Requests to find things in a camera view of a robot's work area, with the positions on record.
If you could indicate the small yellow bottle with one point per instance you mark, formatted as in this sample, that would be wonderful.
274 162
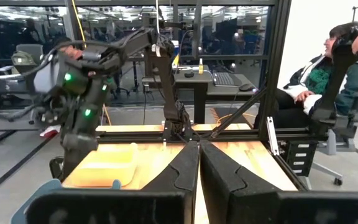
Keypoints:
200 67

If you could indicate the black aluminium table frame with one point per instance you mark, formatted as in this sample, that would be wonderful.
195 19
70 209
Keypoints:
275 77

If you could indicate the yellow plastic bin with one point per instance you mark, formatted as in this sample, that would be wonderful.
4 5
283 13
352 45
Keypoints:
113 168

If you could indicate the grey office chair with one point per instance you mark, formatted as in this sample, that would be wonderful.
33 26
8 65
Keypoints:
31 49
331 141

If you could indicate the black keyboard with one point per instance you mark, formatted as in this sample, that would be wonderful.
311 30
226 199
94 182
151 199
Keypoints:
224 79

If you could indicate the silver metal bracket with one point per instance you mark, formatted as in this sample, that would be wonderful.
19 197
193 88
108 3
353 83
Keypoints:
272 137

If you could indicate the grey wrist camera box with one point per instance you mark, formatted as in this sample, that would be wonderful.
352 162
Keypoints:
47 79

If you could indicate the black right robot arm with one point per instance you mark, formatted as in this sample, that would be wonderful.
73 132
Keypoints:
166 81

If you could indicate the green backpack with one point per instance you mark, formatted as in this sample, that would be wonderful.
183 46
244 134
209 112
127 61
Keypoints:
22 59

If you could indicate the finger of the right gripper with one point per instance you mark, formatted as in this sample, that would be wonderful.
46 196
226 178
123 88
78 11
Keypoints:
73 165

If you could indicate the black computer mouse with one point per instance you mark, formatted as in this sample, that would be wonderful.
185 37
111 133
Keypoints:
246 87

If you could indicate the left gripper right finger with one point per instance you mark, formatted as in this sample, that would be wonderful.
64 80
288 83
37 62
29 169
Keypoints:
259 208

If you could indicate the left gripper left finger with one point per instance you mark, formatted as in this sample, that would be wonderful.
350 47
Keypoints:
120 208

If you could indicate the black labelled drawer unit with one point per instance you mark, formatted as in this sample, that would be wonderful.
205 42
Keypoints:
291 155

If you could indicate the teal plastic bin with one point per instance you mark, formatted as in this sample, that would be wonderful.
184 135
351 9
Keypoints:
36 193

